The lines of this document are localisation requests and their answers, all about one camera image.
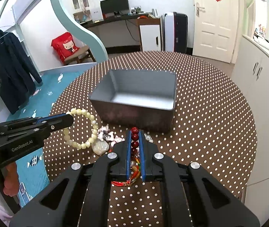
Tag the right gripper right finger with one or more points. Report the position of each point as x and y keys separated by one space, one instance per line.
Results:
x=190 y=195

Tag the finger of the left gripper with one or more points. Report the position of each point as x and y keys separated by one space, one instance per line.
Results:
x=30 y=124

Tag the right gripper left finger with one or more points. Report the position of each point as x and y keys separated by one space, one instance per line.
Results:
x=79 y=196

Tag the white jade pendant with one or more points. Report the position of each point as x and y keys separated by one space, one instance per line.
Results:
x=100 y=147

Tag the person's left hand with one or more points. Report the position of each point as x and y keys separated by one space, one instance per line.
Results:
x=11 y=183

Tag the blue candy print bedsheet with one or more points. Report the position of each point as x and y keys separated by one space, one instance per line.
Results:
x=33 y=179

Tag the dark navy hanging coat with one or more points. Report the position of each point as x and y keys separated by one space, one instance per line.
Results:
x=17 y=73

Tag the brown polka dot tablecloth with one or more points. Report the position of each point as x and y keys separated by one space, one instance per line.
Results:
x=212 y=124

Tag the red cat cushion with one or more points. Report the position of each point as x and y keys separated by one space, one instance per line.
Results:
x=64 y=45

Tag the wooden stool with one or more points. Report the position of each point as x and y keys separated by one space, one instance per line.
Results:
x=79 y=56

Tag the grey metal tin box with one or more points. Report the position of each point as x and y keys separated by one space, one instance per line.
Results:
x=136 y=98

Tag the white display cupboard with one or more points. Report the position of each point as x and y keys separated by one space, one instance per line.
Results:
x=79 y=10

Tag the dark wooden desk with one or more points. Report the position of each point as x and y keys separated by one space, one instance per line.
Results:
x=111 y=19

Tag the long white cabinet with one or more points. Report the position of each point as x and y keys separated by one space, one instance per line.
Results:
x=251 y=75

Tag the black computer monitor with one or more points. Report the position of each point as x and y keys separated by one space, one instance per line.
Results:
x=114 y=6

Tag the small white cabinet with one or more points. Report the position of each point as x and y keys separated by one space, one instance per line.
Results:
x=150 y=34

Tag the black and white suitcase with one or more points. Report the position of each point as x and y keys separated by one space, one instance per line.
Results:
x=174 y=32

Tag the white panel door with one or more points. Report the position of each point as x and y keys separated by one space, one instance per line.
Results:
x=216 y=25

